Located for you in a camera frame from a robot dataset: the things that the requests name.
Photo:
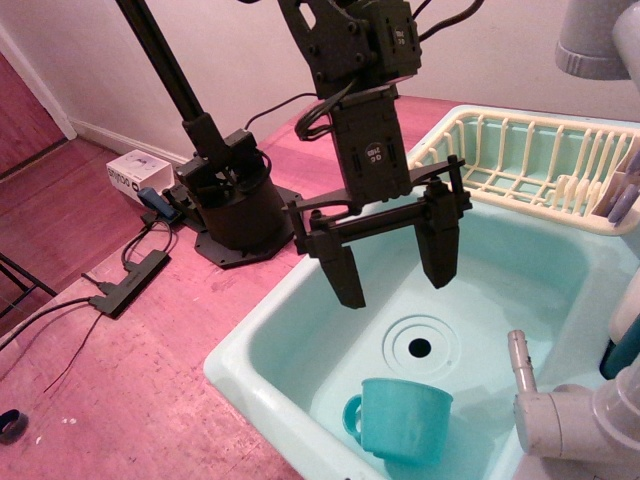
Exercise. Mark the white toy faucet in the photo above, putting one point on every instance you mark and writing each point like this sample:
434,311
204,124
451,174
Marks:
573,432

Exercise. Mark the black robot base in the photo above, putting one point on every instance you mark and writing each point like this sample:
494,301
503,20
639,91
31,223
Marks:
228,180

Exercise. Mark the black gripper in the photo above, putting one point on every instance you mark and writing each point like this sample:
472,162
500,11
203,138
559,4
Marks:
380,193

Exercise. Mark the black usb hub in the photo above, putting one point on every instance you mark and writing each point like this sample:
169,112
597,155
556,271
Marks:
117,298

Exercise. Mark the grey lamp head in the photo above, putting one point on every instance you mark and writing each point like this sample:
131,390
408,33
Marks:
599,40

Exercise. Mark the white oculus box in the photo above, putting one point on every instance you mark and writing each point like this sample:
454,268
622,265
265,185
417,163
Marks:
136,170

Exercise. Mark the purple utensils in rack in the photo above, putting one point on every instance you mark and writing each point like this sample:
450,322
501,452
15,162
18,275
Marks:
625,193

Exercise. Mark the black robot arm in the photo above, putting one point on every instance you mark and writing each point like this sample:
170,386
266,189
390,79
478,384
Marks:
357,51

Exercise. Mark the teal plastic cup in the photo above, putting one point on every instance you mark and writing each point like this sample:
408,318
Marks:
399,420

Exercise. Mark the cream dish rack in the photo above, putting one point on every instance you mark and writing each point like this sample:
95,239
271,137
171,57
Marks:
563,169

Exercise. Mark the blue clamp handle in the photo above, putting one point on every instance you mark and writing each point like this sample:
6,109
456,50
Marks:
152,200

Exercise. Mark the black metal chair frame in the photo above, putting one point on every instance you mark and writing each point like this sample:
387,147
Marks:
24,280

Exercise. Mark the black tape roll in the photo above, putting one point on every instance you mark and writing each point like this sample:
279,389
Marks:
13,425

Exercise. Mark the light teal toy sink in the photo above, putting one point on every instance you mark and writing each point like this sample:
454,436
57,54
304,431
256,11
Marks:
291,365

